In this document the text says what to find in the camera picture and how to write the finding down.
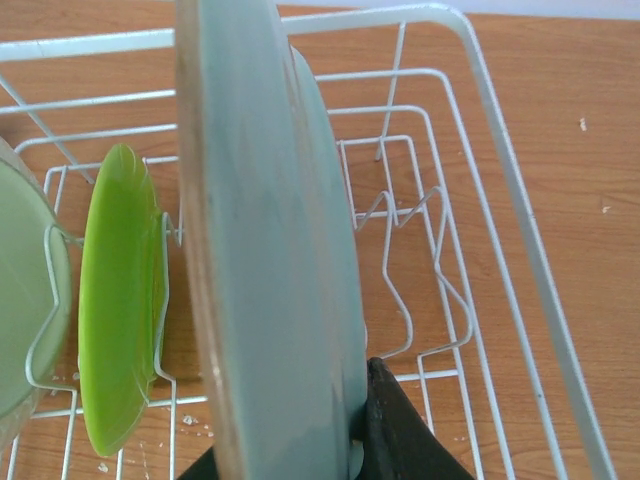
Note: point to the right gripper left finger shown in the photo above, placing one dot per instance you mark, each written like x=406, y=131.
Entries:
x=204, y=468

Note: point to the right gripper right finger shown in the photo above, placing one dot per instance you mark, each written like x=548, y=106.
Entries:
x=397, y=443

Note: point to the lime green plate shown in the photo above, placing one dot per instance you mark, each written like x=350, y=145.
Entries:
x=121, y=294

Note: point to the teal flower plate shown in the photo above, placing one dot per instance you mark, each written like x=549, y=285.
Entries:
x=270, y=249

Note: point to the floral patterned bowl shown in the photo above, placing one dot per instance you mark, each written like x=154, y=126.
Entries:
x=36, y=293

